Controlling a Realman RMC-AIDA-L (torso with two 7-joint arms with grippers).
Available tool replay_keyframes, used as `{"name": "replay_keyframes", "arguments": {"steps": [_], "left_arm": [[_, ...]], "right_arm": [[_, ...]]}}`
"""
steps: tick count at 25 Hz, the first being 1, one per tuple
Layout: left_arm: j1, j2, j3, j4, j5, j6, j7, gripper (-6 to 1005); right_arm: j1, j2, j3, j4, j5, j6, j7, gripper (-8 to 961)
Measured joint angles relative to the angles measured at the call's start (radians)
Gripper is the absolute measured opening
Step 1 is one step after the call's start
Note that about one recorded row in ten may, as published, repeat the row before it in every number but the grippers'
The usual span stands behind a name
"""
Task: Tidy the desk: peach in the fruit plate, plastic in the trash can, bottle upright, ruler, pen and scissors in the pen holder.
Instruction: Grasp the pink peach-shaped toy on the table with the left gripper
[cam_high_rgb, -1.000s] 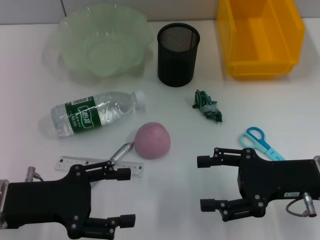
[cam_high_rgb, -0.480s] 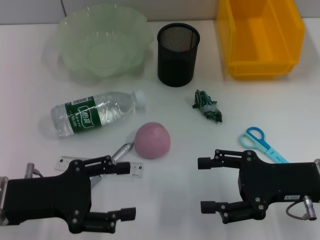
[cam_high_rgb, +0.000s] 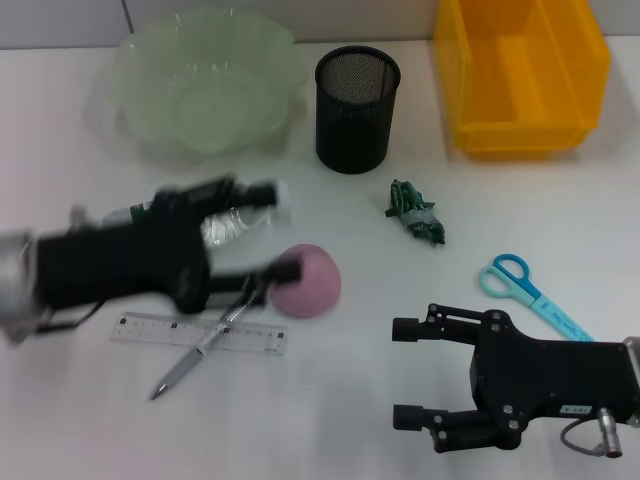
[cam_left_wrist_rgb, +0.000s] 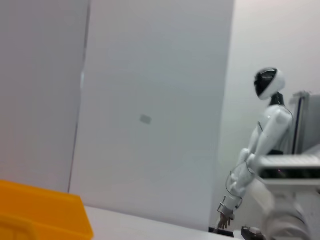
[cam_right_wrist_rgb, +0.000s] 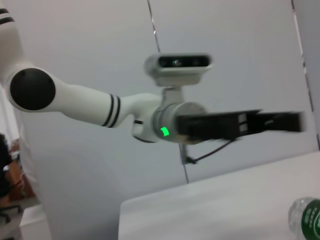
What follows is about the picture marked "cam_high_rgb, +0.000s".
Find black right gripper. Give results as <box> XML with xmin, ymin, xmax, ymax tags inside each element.
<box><xmin>392</xmin><ymin>303</ymin><xmax>639</xmax><ymax>455</ymax></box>

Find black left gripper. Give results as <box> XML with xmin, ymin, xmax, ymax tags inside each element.
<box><xmin>37</xmin><ymin>174</ymin><xmax>301</xmax><ymax>315</ymax></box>

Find clear water bottle green label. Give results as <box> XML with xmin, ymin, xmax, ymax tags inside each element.
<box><xmin>102</xmin><ymin>179</ymin><xmax>291</xmax><ymax>249</ymax></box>

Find blue scissors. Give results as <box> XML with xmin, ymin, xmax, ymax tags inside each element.
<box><xmin>478</xmin><ymin>253</ymin><xmax>596</xmax><ymax>344</ymax></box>

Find green plastic wrapper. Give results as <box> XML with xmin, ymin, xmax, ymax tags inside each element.
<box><xmin>384</xmin><ymin>177</ymin><xmax>447</xmax><ymax>247</ymax></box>

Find transparent plastic ruler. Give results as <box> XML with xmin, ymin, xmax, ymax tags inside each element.
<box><xmin>110</xmin><ymin>312</ymin><xmax>289</xmax><ymax>356</ymax></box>

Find green translucent fruit bowl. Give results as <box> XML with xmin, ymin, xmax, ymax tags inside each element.
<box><xmin>87</xmin><ymin>5</ymin><xmax>310</xmax><ymax>161</ymax></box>

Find silver pen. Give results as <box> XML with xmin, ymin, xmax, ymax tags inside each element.
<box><xmin>149</xmin><ymin>287</ymin><xmax>266</xmax><ymax>401</ymax></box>

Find black mesh pen holder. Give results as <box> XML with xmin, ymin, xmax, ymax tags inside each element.
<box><xmin>314</xmin><ymin>45</ymin><xmax>402</xmax><ymax>175</ymax></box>

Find yellow plastic bin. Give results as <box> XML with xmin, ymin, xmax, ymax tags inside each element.
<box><xmin>432</xmin><ymin>0</ymin><xmax>612</xmax><ymax>162</ymax></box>

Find grey right gripper cable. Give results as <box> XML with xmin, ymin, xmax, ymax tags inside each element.
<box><xmin>559</xmin><ymin>407</ymin><xmax>624</xmax><ymax>459</ymax></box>

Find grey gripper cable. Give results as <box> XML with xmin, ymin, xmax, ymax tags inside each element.
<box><xmin>559</xmin><ymin>407</ymin><xmax>624</xmax><ymax>459</ymax></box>
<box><xmin>29</xmin><ymin>299</ymin><xmax>101</xmax><ymax>334</ymax></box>

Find grey left gripper cable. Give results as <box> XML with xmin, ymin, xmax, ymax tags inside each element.
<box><xmin>29</xmin><ymin>299</ymin><xmax>101</xmax><ymax>334</ymax></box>

